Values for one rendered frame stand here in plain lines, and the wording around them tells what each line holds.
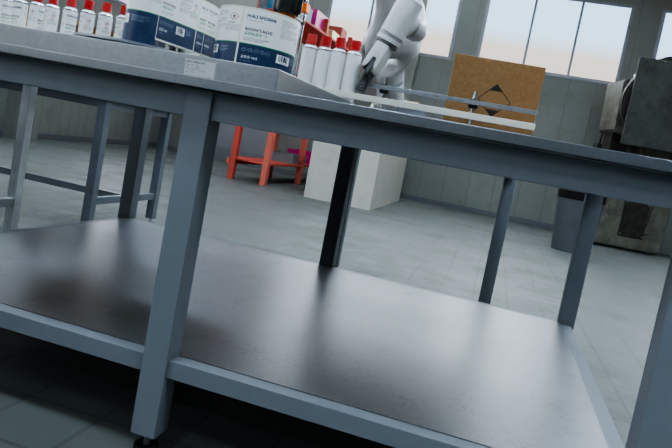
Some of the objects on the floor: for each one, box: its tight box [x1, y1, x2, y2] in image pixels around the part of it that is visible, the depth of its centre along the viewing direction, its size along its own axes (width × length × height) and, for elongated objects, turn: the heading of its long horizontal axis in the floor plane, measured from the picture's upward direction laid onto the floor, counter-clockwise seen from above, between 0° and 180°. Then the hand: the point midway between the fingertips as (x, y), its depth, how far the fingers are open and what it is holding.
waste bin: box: [551, 189, 607, 253], centre depth 736 cm, size 53×53×68 cm
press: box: [581, 56, 672, 255], centre depth 899 cm, size 140×125×273 cm
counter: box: [304, 141, 407, 210], centre depth 883 cm, size 83×251×86 cm, turn 101°
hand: (362, 86), depth 208 cm, fingers closed, pressing on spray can
